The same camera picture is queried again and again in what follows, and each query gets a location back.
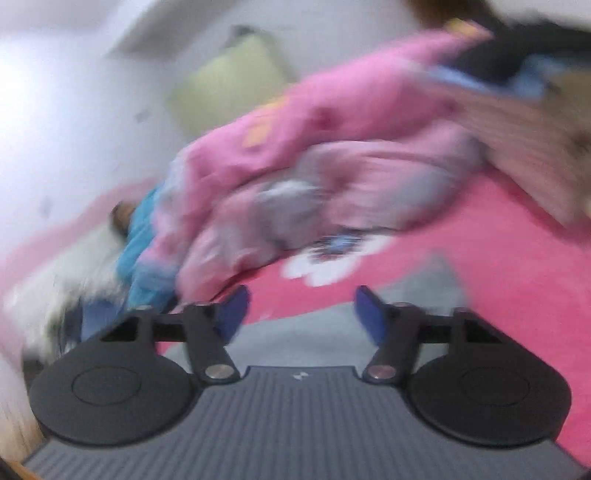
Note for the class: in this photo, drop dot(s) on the light blue folded cloth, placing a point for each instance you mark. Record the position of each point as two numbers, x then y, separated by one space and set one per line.
489 81

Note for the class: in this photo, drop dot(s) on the pink floral blanket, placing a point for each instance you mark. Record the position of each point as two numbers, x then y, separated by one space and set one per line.
508 258

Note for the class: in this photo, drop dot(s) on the black folded cloth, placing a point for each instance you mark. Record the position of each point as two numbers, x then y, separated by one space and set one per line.
517 46

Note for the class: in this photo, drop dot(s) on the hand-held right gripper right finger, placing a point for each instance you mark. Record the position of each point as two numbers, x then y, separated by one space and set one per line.
369 318

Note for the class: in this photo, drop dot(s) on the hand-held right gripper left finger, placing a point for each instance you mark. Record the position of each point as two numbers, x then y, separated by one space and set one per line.
233 314

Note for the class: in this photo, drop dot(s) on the grey cloth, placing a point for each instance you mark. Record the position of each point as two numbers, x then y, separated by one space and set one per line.
318 332

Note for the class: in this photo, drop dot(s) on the pink quilt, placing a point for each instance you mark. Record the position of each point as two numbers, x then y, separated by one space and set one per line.
323 138

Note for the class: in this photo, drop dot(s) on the yellow-green cabinet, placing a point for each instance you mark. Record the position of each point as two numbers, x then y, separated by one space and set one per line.
231 83

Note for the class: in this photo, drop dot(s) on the brown wooden door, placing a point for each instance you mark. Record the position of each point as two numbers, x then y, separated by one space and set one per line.
438 9

